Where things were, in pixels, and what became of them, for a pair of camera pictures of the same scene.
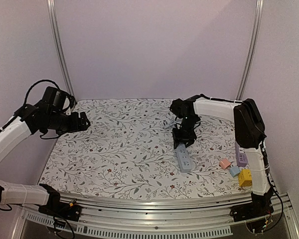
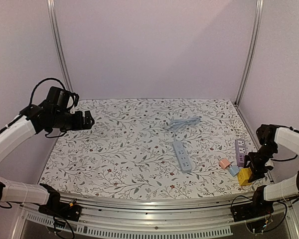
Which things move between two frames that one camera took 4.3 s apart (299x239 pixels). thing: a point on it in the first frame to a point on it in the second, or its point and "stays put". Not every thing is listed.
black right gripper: [183, 133] to [258, 168]
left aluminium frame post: [57, 40] stays put
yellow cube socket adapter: [244, 178] stays put
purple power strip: [241, 158] stays put
